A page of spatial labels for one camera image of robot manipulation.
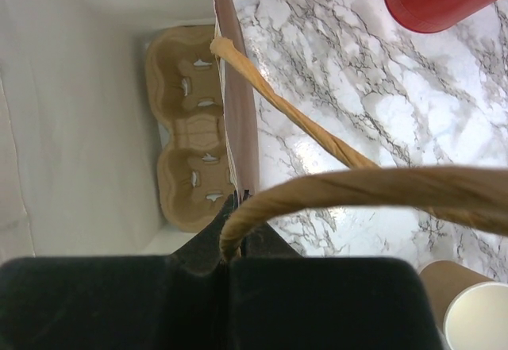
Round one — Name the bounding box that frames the brown paper takeout bag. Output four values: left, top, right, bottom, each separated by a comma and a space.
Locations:
1, 0, 507, 260

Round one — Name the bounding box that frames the tilted empty paper cup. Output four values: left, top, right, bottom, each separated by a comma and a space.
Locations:
419, 260, 507, 350

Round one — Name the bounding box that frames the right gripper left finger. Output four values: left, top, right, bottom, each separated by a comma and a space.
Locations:
1, 195, 237, 349

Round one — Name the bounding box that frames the cardboard cup carrier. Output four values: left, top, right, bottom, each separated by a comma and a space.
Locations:
145, 25, 234, 233

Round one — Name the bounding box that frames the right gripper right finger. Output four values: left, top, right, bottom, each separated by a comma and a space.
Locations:
227, 226, 443, 349

